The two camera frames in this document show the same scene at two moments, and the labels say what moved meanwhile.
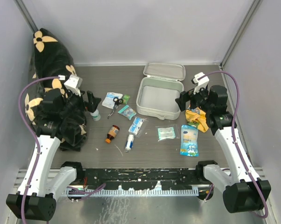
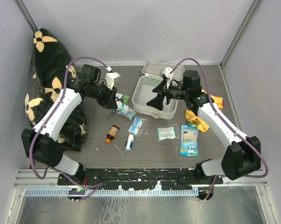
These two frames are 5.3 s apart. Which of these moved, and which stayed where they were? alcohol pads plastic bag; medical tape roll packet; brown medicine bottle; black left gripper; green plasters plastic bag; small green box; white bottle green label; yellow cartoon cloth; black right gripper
Moved: white bottle green label; black right gripper; black left gripper
Stayed: medical tape roll packet; brown medicine bottle; yellow cartoon cloth; alcohol pads plastic bag; green plasters plastic bag; small green box
